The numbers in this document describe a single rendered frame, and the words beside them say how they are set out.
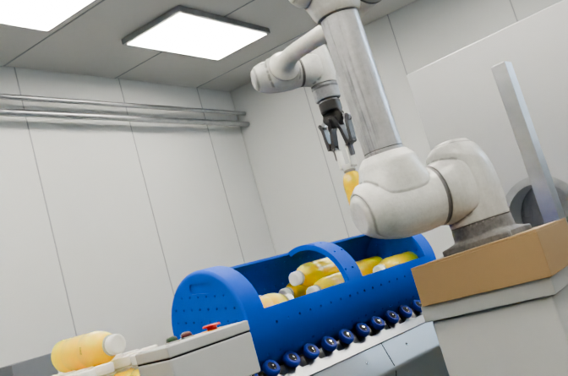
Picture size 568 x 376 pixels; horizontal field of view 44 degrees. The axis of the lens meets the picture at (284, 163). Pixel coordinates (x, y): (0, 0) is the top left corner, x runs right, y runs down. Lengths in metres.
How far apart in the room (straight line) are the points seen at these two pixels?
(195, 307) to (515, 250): 0.77
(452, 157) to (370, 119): 0.23
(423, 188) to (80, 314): 4.40
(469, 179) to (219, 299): 0.67
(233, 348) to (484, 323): 0.65
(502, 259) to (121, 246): 4.87
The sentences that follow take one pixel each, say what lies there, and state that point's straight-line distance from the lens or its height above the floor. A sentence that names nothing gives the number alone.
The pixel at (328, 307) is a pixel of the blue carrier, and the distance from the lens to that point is 1.88.
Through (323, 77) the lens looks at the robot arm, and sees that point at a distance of 2.36.
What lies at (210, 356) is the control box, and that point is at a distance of 1.33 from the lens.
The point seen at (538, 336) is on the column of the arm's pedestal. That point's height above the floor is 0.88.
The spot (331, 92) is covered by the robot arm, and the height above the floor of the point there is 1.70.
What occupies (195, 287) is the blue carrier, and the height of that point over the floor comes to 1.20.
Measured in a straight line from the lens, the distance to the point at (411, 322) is 2.20.
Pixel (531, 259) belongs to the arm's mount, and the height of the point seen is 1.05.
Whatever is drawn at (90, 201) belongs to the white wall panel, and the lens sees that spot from 6.17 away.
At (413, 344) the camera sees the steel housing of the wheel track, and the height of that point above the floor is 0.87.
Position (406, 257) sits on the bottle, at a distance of 2.31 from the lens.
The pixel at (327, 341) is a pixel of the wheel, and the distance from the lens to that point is 1.90.
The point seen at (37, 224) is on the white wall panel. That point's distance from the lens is 5.78.
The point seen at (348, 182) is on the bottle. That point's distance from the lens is 2.31.
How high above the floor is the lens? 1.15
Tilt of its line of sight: 9 degrees up
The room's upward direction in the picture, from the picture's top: 16 degrees counter-clockwise
